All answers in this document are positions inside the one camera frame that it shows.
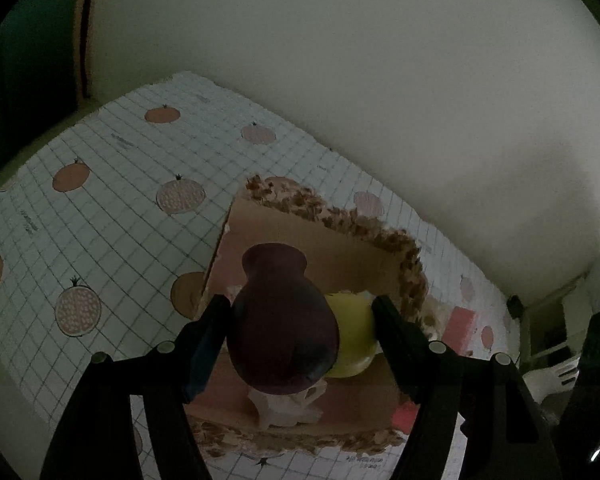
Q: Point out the yellow round toy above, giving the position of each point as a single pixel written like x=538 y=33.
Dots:
x=352 y=335

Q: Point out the green cabinet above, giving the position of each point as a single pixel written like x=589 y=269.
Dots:
x=25 y=85

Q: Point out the black power adapter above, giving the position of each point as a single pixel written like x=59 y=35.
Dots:
x=515 y=306

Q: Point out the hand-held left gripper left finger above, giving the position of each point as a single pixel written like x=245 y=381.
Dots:
x=202 y=355

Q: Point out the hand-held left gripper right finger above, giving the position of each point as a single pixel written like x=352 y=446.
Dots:
x=395 y=350

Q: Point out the desktop with checked fruit-print cloth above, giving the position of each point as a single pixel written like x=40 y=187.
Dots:
x=105 y=210

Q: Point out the cream plastic container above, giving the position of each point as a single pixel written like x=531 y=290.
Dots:
x=280 y=407

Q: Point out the brown vase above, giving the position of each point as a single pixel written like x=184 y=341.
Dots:
x=280 y=330

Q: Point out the floral cardboard box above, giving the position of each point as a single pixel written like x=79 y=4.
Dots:
x=300 y=240

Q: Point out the white lattice chair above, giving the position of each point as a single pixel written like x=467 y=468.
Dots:
x=545 y=380

